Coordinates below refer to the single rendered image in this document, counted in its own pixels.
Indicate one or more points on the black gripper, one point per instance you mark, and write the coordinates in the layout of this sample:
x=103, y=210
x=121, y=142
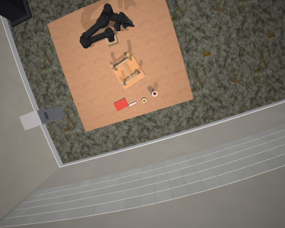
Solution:
x=126, y=22

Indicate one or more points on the red flat rectangular block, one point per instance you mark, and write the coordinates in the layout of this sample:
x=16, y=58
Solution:
x=121, y=104

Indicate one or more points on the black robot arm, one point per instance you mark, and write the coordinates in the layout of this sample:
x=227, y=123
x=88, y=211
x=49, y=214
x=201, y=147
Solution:
x=107, y=14

